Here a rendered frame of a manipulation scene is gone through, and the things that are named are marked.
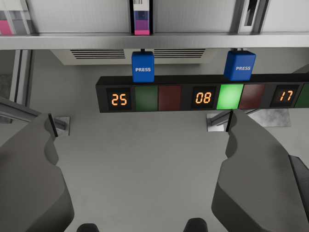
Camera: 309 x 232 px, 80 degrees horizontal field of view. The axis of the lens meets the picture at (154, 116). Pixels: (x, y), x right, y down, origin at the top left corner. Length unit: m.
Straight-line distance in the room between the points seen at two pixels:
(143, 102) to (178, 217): 0.75
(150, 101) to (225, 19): 0.12
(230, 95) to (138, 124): 0.68
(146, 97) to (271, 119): 0.90
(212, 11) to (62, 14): 0.15
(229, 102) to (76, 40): 0.20
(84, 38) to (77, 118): 0.79
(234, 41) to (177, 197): 0.79
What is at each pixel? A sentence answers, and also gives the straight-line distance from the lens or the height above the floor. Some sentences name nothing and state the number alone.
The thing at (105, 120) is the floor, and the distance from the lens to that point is 0.93.
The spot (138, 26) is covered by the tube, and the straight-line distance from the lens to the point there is 0.19.
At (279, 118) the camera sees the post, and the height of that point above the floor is 0.01.
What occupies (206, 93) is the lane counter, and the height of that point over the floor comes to 0.66.
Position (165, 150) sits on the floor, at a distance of 0.90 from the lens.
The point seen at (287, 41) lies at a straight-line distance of 0.24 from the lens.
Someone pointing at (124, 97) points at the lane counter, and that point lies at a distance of 0.24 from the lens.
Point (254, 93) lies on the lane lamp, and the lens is 0.28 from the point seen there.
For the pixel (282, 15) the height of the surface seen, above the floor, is 0.73.
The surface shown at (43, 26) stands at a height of 0.72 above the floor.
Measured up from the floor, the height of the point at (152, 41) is 0.73.
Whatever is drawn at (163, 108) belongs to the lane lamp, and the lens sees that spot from 0.25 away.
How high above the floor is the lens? 0.89
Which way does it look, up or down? 78 degrees down
